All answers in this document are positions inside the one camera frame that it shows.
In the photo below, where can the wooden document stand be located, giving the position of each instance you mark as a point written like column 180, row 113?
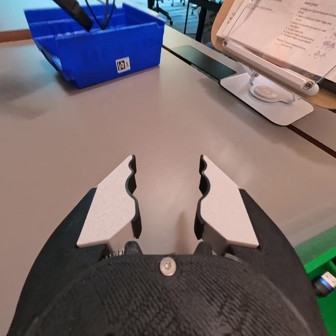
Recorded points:
column 275, row 110

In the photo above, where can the black usb hub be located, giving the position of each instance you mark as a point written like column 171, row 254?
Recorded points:
column 76, row 13

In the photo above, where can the printed instruction sheet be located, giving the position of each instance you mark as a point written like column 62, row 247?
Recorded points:
column 288, row 26

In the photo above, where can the green plastic bin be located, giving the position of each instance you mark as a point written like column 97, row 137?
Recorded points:
column 315, row 252

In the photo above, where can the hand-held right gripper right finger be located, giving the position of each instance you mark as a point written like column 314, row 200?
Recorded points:
column 225, row 215

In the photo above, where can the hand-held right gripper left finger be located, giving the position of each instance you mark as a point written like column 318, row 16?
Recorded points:
column 110, row 210

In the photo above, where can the blue plastic bin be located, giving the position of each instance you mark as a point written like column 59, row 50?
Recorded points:
column 91, row 52

